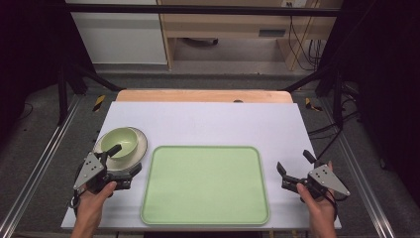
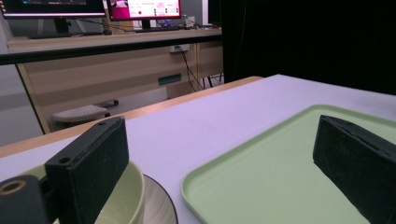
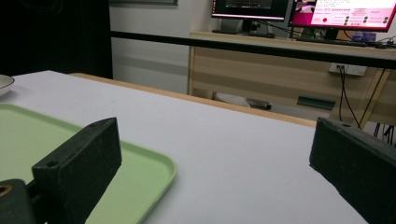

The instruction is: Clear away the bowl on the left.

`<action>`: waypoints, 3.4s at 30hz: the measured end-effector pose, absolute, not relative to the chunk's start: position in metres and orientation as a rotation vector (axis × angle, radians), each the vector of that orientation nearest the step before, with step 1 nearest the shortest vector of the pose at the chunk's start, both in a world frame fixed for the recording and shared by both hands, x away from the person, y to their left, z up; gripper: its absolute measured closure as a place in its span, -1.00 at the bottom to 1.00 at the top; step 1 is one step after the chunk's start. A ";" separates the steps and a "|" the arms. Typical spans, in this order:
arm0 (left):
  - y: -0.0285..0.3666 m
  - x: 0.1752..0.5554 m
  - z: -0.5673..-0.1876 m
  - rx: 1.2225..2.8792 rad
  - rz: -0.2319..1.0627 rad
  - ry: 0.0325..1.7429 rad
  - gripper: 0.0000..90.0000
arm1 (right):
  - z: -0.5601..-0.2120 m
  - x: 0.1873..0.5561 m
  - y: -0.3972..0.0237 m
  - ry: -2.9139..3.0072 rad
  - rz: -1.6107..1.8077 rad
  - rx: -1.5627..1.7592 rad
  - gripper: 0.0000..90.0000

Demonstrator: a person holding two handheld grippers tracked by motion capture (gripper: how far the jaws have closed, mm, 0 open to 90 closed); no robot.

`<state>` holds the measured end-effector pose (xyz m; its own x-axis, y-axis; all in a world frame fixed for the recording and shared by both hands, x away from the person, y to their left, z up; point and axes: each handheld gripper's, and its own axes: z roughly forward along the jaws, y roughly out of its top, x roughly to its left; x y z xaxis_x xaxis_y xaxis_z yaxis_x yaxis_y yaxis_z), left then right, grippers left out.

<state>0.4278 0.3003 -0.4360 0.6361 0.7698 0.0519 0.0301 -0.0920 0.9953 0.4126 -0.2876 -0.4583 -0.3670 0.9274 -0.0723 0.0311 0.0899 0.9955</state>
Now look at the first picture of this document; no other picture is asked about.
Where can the person's left hand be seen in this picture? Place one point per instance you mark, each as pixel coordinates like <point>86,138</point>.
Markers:
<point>90,205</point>

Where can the aluminium floor rail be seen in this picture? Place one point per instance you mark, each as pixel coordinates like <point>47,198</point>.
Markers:
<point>363,178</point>
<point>39,162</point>

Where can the white table board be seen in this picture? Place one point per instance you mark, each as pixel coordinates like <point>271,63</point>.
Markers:
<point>214,125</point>

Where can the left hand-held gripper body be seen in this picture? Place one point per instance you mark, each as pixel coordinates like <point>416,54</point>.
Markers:
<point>89,168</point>

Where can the white cabinet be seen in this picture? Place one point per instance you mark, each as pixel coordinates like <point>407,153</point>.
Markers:
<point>119,39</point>

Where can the green bowl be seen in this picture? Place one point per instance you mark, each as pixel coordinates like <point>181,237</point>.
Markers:
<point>120,139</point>

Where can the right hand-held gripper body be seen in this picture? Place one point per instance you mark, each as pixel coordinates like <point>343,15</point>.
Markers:
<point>325,177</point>

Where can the black curtain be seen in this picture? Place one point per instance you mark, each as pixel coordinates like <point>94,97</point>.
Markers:
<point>386,82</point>
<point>29,49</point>

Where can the yellow black tape strip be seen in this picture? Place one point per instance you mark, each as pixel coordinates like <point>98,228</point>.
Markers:
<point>308,103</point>
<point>99,103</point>

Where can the green rectangular tray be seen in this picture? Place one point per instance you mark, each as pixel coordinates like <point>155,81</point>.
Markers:
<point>204,185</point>

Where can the grey desk label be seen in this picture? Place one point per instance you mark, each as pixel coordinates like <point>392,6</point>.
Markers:
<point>271,33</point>

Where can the light wooden desk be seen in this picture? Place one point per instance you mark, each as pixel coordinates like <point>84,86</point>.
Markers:
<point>224,23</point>

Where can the white wall socket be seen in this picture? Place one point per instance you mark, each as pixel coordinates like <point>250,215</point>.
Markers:
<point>294,3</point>

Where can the wooden table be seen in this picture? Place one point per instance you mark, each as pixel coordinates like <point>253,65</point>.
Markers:
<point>198,95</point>

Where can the beige round plate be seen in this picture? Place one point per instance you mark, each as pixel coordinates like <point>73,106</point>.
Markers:
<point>141,148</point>

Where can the black metal stand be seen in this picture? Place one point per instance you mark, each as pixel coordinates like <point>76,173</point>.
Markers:
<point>62,95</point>
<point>336,95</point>

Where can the person's right hand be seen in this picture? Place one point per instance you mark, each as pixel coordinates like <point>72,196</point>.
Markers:
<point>320,208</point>

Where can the black horizontal frame bar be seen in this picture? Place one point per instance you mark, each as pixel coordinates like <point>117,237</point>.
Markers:
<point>198,9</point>

